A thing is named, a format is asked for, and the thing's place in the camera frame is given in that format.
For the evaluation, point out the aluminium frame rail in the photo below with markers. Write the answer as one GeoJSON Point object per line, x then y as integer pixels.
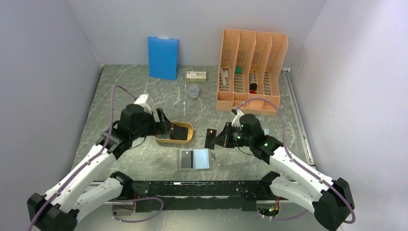
{"type": "Point", "coordinates": [327, 208]}

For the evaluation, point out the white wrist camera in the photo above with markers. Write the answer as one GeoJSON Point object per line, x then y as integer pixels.
{"type": "Point", "coordinates": [142, 101]}
{"type": "Point", "coordinates": [237, 115]}

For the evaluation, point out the blue upright box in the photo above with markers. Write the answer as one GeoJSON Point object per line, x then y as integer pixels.
{"type": "Point", "coordinates": [163, 57]}

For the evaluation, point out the orange grey utility knife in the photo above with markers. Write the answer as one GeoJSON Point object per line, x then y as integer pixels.
{"type": "Point", "coordinates": [252, 76]}

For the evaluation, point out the stack of black cards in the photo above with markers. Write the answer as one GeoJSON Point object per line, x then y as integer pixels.
{"type": "Point", "coordinates": [175, 133]}

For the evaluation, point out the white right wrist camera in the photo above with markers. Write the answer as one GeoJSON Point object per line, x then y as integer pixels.
{"type": "Point", "coordinates": [237, 115]}

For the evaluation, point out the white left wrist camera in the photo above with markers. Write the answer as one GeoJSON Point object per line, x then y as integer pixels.
{"type": "Point", "coordinates": [142, 101]}

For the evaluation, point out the clear round plastic jar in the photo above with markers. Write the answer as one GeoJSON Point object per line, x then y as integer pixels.
{"type": "Point", "coordinates": [193, 92]}

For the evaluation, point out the orange oval plastic tray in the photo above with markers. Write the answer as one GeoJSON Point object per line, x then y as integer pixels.
{"type": "Point", "coordinates": [180, 124]}

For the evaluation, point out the small green white carton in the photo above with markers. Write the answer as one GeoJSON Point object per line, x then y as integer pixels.
{"type": "Point", "coordinates": [196, 76]}

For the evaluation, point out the black VIP card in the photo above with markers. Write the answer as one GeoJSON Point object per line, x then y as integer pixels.
{"type": "Point", "coordinates": [210, 135]}
{"type": "Point", "coordinates": [186, 159]}

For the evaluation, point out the grey metal bracket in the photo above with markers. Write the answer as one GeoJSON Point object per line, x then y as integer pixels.
{"type": "Point", "coordinates": [224, 74]}

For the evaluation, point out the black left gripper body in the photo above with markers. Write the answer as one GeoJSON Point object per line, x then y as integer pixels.
{"type": "Point", "coordinates": [148, 127]}

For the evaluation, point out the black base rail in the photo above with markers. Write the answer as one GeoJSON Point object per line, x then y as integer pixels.
{"type": "Point", "coordinates": [245, 195]}

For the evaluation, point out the green eraser block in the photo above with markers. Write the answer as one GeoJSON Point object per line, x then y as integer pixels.
{"type": "Point", "coordinates": [238, 70]}

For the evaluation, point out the black red stamp knob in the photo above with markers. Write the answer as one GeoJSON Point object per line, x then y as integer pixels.
{"type": "Point", "coordinates": [253, 88]}

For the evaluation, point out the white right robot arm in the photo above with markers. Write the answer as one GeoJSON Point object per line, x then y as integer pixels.
{"type": "Point", "coordinates": [302, 178]}

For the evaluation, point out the light blue eraser bar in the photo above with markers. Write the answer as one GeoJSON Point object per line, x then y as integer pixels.
{"type": "Point", "coordinates": [266, 131]}

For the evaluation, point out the peach desk file organizer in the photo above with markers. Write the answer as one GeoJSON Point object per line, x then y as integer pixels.
{"type": "Point", "coordinates": [248, 72]}

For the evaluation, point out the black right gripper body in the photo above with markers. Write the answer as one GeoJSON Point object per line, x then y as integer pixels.
{"type": "Point", "coordinates": [235, 137]}

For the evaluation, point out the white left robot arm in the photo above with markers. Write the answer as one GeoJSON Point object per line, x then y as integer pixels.
{"type": "Point", "coordinates": [63, 206]}

